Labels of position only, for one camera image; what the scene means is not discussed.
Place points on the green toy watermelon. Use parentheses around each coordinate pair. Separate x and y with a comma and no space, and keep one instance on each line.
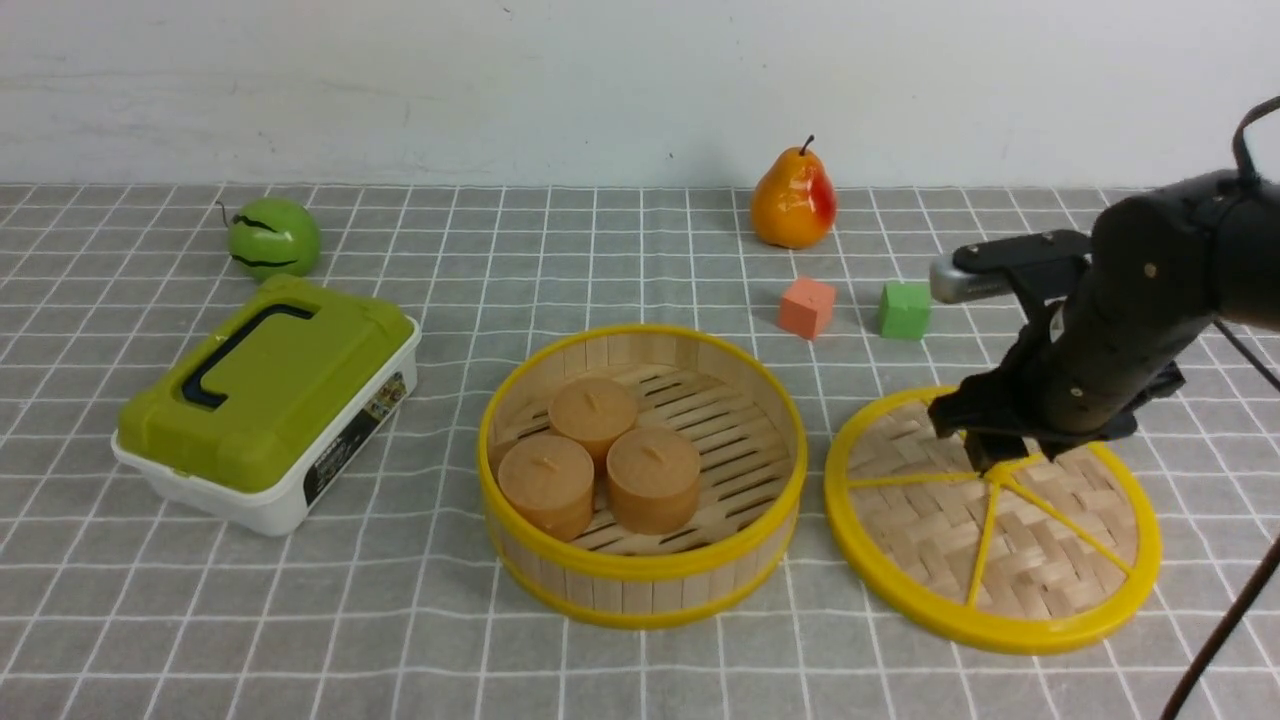
(272,236)

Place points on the brown cake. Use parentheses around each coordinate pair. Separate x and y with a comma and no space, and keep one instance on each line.
(653,480)
(550,480)
(593,412)

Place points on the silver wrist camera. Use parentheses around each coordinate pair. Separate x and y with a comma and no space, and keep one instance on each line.
(1041,266)

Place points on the yellow bamboo steamer basket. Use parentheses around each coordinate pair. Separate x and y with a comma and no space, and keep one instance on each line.
(754,458)

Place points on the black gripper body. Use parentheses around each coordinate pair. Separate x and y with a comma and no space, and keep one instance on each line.
(1078,374)

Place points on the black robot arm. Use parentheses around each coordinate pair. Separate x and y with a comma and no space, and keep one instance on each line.
(1210,242)

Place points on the brown cake left front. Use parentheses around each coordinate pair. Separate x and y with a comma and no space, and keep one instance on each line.
(550,480)

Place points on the brown cake back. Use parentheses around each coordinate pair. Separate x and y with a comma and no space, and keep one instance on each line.
(593,412)

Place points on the brown cake right front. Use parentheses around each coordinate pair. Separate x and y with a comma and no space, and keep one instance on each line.
(653,480)

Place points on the green lidded white box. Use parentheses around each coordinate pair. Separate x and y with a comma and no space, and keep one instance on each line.
(255,423)

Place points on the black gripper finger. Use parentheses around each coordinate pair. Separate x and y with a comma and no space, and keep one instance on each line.
(986,449)

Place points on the yellow woven steamer lid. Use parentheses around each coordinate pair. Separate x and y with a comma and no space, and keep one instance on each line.
(1034,556)

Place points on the green foam cube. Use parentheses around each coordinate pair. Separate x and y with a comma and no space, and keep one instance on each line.
(904,311)

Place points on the orange toy pear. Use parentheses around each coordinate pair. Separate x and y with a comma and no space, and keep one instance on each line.
(794,205)

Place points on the orange foam cube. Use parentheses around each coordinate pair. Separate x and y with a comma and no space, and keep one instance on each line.
(806,308)

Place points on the grey checked tablecloth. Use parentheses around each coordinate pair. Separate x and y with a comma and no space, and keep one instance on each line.
(388,602)

